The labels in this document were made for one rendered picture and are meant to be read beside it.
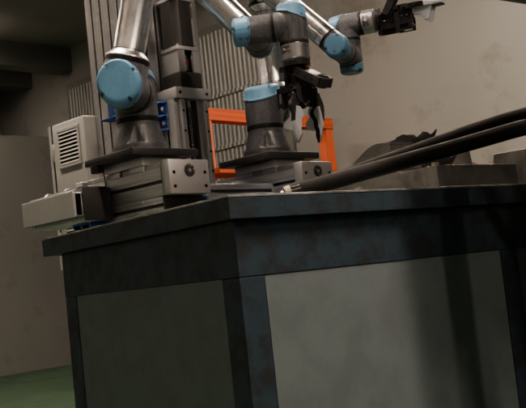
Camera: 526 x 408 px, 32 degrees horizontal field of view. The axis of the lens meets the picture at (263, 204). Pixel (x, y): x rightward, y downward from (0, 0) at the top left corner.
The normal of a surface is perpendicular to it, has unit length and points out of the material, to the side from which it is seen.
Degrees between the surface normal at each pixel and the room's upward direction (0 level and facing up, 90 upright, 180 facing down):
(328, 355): 90
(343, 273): 90
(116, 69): 97
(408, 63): 90
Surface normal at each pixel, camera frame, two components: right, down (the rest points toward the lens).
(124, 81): -0.11, 0.06
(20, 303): 0.69, -0.13
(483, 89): -0.71, 0.02
